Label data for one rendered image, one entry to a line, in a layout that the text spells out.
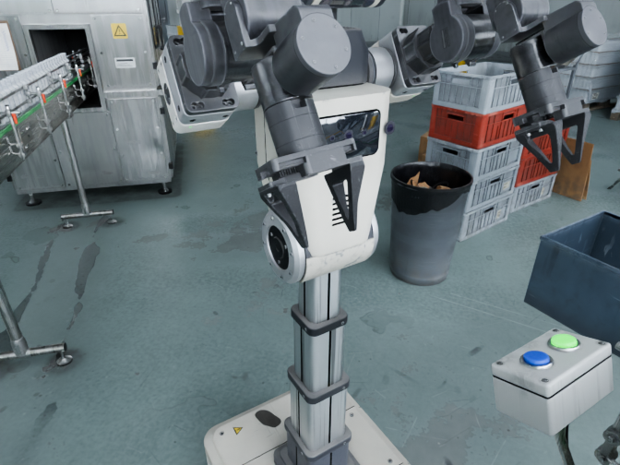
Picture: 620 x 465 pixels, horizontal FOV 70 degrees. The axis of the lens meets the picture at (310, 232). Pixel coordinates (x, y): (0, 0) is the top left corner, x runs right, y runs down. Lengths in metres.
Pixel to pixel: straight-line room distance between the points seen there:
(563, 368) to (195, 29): 0.61
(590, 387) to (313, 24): 0.54
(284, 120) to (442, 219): 2.06
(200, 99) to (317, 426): 0.88
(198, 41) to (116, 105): 3.26
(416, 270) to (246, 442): 1.49
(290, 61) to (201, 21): 0.20
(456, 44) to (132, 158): 3.34
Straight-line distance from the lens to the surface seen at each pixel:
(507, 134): 3.31
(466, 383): 2.20
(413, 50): 0.94
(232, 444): 1.59
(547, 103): 0.79
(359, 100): 0.81
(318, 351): 1.09
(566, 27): 0.77
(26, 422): 2.27
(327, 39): 0.44
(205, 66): 0.59
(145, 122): 3.85
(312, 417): 1.23
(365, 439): 1.59
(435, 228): 2.52
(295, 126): 0.48
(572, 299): 1.37
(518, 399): 0.65
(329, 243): 0.87
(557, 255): 1.35
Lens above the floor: 1.52
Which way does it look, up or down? 28 degrees down
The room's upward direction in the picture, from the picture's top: straight up
